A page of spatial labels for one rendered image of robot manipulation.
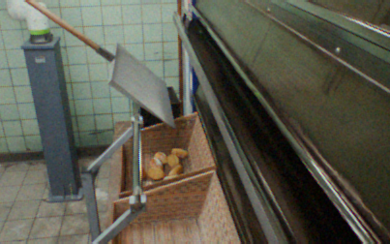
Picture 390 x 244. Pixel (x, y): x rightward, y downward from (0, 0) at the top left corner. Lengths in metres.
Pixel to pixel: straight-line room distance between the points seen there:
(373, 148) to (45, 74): 2.20
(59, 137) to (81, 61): 0.69
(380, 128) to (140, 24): 2.52
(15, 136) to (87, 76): 0.83
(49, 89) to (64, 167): 0.61
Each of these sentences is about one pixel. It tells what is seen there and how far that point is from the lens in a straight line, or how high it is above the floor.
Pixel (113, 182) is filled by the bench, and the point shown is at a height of 0.58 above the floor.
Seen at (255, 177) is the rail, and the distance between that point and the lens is 0.69.
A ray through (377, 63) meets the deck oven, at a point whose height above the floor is 1.67.
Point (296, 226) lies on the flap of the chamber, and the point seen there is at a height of 1.41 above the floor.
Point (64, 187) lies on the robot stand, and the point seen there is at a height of 0.11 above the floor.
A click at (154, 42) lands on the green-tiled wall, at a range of 3.03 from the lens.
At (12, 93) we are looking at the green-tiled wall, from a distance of 3.32.
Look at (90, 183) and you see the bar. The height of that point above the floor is 0.90.
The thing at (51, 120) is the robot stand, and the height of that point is 0.67.
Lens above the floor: 1.85
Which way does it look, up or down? 24 degrees down
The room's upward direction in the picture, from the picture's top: 1 degrees counter-clockwise
